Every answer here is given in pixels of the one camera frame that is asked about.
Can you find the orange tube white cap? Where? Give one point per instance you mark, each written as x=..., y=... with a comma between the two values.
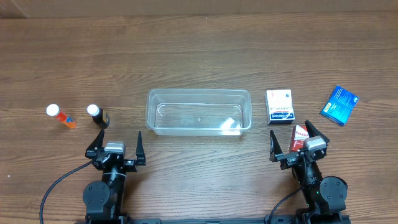
x=53, y=110

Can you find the red Panadol box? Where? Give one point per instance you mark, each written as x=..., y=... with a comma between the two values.
x=299, y=134

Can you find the dark bottle white cap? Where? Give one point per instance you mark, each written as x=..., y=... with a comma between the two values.
x=100, y=117

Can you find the white blue plaster box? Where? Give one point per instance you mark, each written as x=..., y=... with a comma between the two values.
x=279, y=106

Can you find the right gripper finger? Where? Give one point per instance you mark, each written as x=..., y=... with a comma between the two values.
x=314, y=132
x=275, y=150

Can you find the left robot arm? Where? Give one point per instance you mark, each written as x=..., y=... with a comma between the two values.
x=104, y=198

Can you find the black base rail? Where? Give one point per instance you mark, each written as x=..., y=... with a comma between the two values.
x=211, y=221

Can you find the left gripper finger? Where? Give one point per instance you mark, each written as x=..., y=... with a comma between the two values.
x=97, y=143
x=140, y=154

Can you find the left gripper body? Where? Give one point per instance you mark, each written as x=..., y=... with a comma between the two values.
x=112, y=158

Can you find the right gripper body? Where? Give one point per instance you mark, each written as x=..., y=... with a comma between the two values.
x=299, y=156

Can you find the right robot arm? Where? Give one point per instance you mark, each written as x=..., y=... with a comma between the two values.
x=325, y=196

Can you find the clear plastic container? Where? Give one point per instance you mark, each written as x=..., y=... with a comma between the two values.
x=198, y=112

